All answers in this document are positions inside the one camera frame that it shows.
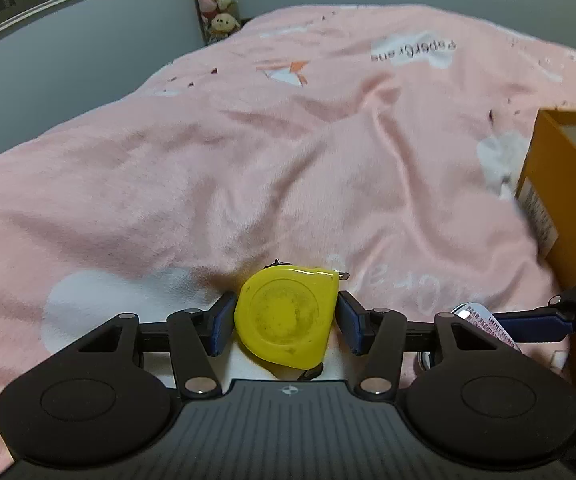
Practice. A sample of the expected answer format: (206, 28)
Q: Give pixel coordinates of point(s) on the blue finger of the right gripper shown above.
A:
(538, 325)

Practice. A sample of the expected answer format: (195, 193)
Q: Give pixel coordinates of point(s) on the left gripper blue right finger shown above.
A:
(353, 321)

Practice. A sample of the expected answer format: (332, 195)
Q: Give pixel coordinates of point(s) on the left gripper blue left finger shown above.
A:
(221, 323)

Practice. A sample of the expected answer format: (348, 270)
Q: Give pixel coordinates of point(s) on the pink labelled tin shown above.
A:
(479, 316)

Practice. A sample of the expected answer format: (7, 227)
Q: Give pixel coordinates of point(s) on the yellow tape measure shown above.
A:
(284, 316)

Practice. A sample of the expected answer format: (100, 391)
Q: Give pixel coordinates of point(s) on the orange cardboard box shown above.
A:
(547, 194)

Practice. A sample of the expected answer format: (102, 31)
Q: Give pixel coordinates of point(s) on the pink printed bed quilt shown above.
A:
(383, 141)

